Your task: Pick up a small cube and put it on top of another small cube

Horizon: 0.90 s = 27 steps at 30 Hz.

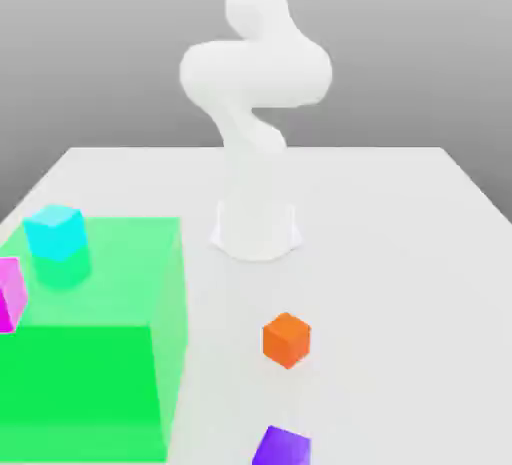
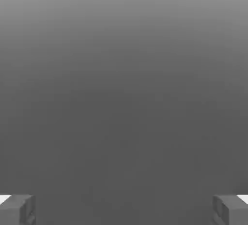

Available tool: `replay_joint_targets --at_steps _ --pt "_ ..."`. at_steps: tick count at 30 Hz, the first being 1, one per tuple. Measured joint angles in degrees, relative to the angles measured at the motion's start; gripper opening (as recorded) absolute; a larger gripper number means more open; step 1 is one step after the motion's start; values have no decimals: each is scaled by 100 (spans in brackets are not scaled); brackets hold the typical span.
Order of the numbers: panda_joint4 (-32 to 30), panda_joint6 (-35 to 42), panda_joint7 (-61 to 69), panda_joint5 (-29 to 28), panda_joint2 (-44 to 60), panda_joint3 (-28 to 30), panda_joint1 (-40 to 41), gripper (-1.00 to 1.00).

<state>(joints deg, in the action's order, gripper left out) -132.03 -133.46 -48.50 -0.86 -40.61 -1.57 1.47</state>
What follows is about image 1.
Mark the small cyan cube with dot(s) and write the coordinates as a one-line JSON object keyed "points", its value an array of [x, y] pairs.
{"points": [[56, 235]]}

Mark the large green box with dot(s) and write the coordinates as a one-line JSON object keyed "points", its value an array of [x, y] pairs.
{"points": [[80, 389]]}

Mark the small orange cube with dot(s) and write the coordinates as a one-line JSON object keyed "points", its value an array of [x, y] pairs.
{"points": [[286, 340]]}

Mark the small purple cube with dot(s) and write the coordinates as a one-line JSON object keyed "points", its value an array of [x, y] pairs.
{"points": [[282, 447]]}

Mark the small magenta cube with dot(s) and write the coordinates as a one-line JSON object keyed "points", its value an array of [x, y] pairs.
{"points": [[10, 293]]}

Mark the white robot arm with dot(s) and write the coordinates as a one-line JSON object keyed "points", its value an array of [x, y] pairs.
{"points": [[256, 73]]}

